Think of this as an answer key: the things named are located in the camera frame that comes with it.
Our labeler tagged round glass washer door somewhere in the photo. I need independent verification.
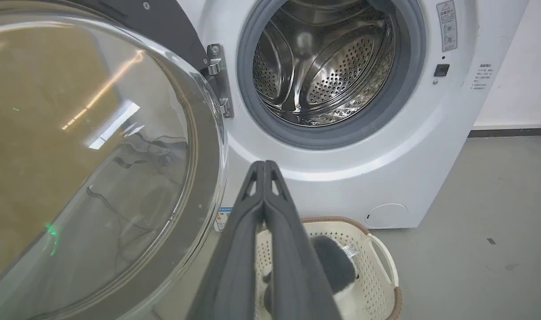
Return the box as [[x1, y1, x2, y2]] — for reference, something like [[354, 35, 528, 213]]
[[0, 0, 229, 320]]

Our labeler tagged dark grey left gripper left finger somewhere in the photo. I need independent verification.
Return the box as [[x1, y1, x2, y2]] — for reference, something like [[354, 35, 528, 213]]
[[187, 161, 266, 320]]

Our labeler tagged warning label sticker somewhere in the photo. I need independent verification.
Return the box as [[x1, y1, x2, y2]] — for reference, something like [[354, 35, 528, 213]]
[[436, 0, 458, 53]]

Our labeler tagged grey and white plush toy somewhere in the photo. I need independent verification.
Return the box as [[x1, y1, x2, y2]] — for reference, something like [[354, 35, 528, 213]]
[[263, 235, 360, 320]]

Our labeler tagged cream perforated laundry basket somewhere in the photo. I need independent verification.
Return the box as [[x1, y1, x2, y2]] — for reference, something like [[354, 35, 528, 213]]
[[254, 216, 403, 320]]

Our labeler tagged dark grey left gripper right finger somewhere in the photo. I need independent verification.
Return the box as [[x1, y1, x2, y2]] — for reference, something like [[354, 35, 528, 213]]
[[264, 160, 342, 320]]

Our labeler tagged stainless steel washer drum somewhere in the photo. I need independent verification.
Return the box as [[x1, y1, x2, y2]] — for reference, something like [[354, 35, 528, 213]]
[[253, 0, 396, 127]]

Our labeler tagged white front-load washing machine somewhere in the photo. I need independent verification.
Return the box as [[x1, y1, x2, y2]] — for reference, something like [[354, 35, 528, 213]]
[[155, 0, 529, 320]]

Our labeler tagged blue and white energy label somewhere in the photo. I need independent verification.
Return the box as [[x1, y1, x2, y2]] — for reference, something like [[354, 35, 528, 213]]
[[214, 206, 233, 232]]

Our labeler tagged metal door hinge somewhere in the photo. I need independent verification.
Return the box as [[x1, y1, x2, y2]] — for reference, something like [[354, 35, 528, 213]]
[[201, 43, 234, 119]]

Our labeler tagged dark baseboard strip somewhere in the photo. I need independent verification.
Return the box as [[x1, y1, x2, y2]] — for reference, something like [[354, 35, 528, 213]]
[[468, 127, 541, 138]]

